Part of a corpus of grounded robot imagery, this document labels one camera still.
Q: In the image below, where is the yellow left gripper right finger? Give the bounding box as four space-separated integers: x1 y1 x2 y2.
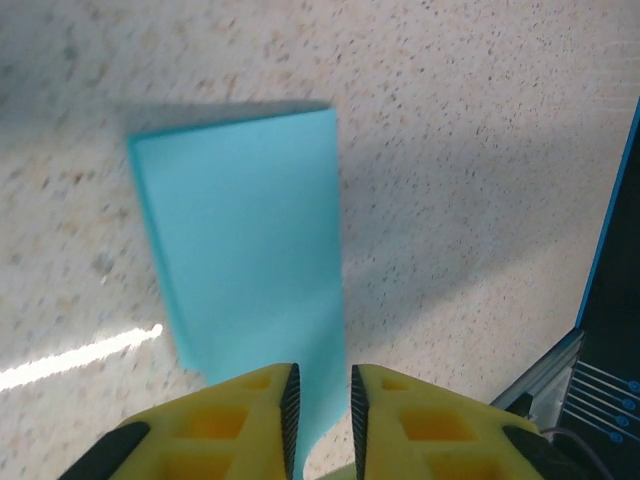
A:
349 363 604 480

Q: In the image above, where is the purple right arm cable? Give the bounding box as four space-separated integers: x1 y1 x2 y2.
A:
542 424 609 459

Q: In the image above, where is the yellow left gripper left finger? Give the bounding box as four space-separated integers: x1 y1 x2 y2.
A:
58 362 302 480

